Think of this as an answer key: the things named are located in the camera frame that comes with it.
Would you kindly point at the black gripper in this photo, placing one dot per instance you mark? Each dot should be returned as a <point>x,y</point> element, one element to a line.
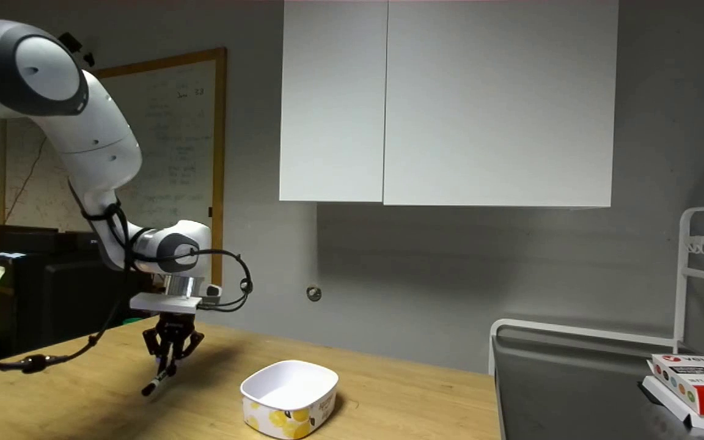
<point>174,323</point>

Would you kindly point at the black Expo dry-erase marker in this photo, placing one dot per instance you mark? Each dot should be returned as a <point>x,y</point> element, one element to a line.
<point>155,381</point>

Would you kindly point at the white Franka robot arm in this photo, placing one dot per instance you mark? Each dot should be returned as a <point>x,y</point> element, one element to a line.
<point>85,130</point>

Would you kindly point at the white bowl with yellow print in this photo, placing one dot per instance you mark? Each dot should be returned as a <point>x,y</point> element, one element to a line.
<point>287,400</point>

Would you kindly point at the black equipment box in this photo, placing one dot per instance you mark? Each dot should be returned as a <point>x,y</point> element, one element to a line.
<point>60,301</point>

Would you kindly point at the black monitor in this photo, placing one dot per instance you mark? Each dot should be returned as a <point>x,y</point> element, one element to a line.
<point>18,239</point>

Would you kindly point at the wood-framed whiteboard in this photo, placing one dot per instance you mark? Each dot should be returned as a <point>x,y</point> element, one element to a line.
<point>183,147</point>

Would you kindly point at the narrow white cabinet door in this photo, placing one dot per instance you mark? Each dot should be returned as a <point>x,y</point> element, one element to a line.
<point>331,97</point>

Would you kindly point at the wide white cabinet door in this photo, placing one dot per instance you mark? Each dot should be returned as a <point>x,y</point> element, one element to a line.
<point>499,97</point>

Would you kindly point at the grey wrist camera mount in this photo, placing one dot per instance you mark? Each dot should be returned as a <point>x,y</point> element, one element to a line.
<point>166,303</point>

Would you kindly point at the round metal wall knob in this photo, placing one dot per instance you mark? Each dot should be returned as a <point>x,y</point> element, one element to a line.
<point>315,290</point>

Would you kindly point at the white metal cart frame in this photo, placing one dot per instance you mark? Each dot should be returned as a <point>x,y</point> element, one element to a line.
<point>681,268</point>

